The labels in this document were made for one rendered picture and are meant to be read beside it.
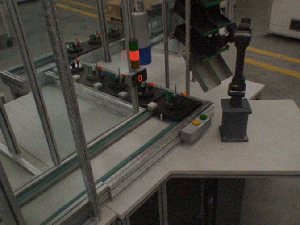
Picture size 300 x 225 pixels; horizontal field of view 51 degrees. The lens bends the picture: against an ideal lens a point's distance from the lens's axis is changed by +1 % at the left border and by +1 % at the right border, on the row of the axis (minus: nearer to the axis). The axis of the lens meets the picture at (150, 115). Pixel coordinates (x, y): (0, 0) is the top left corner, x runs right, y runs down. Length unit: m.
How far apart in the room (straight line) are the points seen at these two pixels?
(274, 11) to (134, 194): 5.00
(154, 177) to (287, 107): 1.04
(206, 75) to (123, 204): 1.03
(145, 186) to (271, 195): 1.46
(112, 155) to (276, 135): 0.93
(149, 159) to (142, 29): 1.39
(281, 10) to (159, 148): 4.71
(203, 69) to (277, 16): 4.06
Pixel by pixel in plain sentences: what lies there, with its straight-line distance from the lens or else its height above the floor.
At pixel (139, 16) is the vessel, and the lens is 2.67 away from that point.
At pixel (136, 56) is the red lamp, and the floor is 1.33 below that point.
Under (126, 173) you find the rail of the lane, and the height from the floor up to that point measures 0.96.
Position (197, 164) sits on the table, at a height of 0.86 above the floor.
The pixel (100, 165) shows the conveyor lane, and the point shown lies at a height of 0.92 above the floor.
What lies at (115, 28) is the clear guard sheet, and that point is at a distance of 1.64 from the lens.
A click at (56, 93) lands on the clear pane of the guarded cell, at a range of 1.04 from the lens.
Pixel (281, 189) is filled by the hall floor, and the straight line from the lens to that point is 2.87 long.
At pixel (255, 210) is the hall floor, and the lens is 2.66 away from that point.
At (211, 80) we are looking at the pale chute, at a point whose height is 1.03.
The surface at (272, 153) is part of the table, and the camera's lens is 1.79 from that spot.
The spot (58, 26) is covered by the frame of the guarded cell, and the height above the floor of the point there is 1.70.
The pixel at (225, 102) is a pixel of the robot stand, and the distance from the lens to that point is 1.80.
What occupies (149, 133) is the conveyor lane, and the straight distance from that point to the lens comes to 1.79.
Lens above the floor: 1.95
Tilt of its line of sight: 32 degrees down
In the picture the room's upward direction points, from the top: 4 degrees counter-clockwise
